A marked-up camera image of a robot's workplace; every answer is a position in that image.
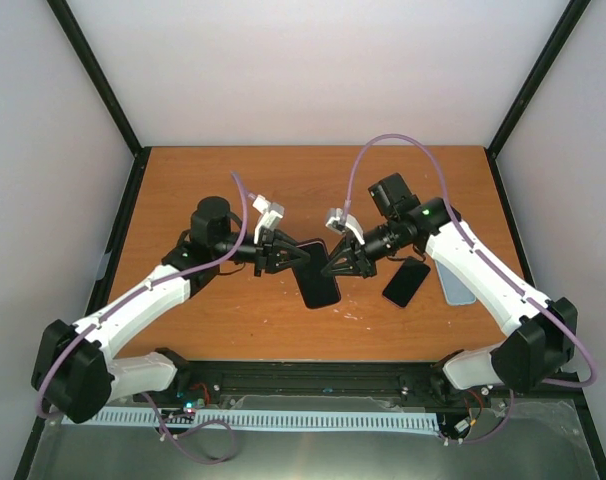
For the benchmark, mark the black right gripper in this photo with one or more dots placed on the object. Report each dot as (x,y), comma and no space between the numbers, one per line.
(357,261)

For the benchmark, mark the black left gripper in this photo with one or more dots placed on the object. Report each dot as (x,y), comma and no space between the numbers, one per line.
(269,252)

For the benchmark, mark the pink phone black screen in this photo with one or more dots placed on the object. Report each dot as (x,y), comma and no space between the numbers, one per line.
(406,282)

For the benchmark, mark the light blue phone case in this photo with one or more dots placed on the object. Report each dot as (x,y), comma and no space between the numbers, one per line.
(455,292)

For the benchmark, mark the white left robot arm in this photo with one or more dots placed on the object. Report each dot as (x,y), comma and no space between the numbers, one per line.
(215,235)

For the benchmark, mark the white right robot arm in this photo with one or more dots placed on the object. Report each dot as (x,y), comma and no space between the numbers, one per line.
(537,330)

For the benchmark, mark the metal front plate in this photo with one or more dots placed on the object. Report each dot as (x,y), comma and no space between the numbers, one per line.
(521,440)

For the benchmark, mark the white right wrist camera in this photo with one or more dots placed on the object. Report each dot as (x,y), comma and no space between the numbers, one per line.
(339,222)

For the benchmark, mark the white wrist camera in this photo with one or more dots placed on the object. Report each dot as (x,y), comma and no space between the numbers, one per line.
(270,215)
(339,222)

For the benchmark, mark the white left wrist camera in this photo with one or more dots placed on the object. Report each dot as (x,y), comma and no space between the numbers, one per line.
(270,215)

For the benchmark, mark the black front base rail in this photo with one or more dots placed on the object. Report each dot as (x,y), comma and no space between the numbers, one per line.
(174,381)

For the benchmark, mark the black left table rail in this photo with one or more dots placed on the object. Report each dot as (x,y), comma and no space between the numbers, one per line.
(109,264)

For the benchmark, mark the light blue slotted cable duct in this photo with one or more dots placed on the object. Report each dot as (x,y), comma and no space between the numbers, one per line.
(309,421)

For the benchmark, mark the black left frame post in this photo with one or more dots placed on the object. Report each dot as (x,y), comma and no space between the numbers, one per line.
(85,54)

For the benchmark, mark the black frame post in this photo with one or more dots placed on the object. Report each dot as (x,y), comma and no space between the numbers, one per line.
(85,54)
(552,48)

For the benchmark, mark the black right frame post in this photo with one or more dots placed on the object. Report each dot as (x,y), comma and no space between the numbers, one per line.
(552,48)

